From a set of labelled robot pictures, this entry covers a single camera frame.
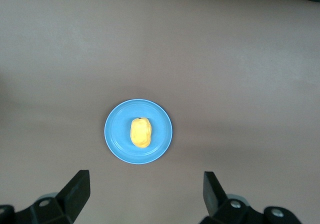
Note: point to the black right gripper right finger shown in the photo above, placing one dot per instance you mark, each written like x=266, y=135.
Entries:
x=225, y=211

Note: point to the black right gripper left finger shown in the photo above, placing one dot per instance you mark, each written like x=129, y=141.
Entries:
x=62, y=206

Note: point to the yellow potato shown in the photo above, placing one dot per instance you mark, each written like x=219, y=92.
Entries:
x=141, y=134

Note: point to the blue round plate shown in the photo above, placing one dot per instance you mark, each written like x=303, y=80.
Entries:
x=117, y=134

